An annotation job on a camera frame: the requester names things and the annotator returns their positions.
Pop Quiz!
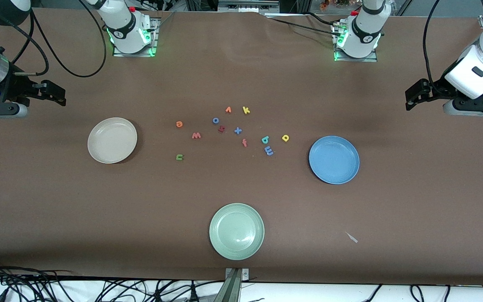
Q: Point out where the pale green plate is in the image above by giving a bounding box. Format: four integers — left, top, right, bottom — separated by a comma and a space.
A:
209, 203, 265, 260

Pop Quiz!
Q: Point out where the beige brown plate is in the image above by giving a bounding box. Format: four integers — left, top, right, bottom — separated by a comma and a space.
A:
87, 117, 138, 164

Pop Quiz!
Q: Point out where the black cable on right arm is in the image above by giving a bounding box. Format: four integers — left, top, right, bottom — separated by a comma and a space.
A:
0, 0, 107, 78

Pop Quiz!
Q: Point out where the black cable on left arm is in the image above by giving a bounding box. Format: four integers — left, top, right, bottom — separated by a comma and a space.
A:
423, 0, 449, 97

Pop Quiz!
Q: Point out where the aluminium profile with bracket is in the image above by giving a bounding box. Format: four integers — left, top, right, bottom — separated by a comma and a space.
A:
214, 268, 249, 302

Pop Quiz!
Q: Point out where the grey metal frame bracket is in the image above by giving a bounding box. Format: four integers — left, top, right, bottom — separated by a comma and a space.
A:
218, 0, 280, 14

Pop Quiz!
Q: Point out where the brown paper table cover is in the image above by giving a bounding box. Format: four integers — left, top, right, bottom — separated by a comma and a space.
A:
0, 8, 483, 286

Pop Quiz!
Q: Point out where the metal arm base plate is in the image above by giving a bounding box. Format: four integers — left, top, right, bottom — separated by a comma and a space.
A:
113, 18, 159, 57
333, 23, 378, 62

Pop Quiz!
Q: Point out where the blue plate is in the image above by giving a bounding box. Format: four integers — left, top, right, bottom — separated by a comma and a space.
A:
309, 135, 360, 185

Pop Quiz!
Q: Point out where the black cable to arm base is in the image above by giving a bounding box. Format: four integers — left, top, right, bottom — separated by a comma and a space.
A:
267, 16, 343, 36

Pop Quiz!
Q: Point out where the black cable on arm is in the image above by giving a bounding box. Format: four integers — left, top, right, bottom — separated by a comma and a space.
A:
0, 0, 107, 78
423, 0, 449, 97

